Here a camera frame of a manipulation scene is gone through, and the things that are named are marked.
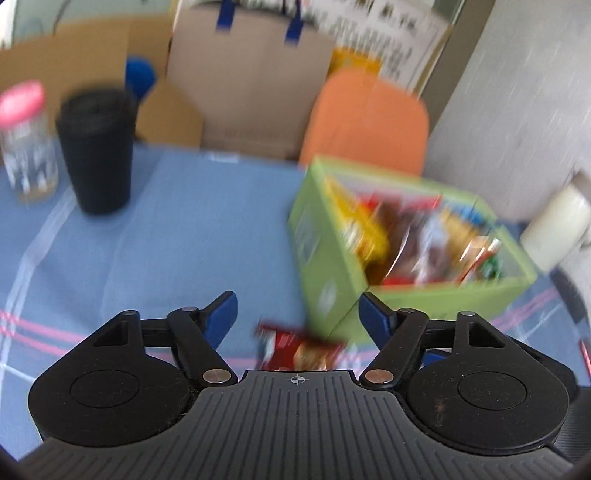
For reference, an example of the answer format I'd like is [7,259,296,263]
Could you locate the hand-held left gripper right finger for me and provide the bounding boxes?
[358,291,509,388]

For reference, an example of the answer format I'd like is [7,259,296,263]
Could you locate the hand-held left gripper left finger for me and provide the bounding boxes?
[90,291,239,388]

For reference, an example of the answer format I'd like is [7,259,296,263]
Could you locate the green cardboard box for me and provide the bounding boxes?
[287,156,539,342]

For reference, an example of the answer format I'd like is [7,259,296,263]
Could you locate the small red cookie packet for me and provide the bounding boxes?
[255,323,348,372]

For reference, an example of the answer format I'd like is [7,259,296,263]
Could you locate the yellow snack packet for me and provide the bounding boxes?
[325,180,389,265]

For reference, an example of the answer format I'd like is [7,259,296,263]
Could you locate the large red fried snack packet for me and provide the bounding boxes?
[362,191,444,287]

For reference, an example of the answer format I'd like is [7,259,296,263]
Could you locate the orange wafer packet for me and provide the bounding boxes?
[455,235,503,283]

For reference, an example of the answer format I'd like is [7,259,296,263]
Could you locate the dark green snack packet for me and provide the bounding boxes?
[480,256,505,280]

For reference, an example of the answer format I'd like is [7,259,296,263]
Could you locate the blue striped tablecloth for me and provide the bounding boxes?
[0,143,591,462]

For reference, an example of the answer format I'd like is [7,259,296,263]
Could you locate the orange chair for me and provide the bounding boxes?
[299,69,430,178]

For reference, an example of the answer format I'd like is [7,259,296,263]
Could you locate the black cup with lid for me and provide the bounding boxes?
[55,85,139,215]

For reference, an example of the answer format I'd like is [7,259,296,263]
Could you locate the clear bottle pink lid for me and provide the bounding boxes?
[0,80,60,204]

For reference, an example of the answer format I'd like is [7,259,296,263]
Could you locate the blue chair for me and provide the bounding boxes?
[124,55,158,100]

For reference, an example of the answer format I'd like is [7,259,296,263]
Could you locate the yellow plastic bag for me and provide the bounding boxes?
[330,44,384,77]

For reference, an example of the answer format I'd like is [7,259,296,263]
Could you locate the calligraphy poster board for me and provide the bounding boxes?
[295,0,455,93]

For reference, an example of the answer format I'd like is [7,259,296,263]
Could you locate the brown cardboard sheet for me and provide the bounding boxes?
[0,14,204,148]

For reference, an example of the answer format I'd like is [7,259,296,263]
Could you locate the brown paper bag blue handles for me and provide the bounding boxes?
[165,0,338,160]

